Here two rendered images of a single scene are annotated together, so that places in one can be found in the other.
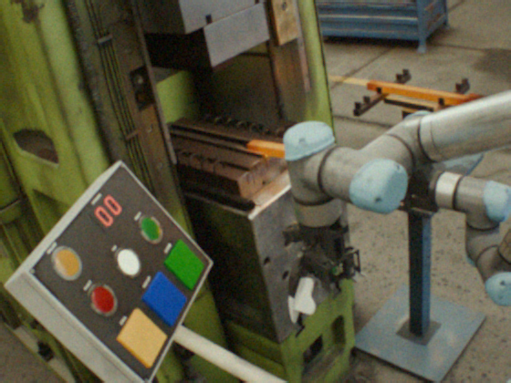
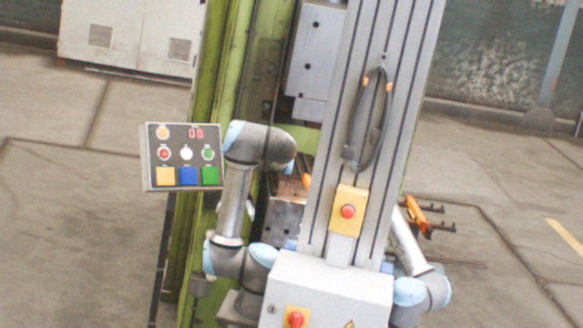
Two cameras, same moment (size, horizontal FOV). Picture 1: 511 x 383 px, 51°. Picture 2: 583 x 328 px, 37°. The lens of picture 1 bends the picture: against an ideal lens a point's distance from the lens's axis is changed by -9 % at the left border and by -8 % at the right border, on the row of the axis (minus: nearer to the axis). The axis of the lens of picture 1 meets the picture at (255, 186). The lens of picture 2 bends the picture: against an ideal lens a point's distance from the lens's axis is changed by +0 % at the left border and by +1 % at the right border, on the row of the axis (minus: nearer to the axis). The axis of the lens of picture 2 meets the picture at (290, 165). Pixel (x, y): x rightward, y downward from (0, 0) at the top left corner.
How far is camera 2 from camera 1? 2.79 m
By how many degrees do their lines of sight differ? 33
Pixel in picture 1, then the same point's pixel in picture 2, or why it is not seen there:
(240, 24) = (319, 107)
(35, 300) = (143, 135)
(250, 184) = (286, 189)
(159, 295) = (186, 172)
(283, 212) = (291, 212)
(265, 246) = (271, 220)
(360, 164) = not seen: hidden behind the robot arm
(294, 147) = not seen: hidden behind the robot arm
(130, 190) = (213, 136)
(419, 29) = not seen: outside the picture
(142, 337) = (165, 175)
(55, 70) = (227, 76)
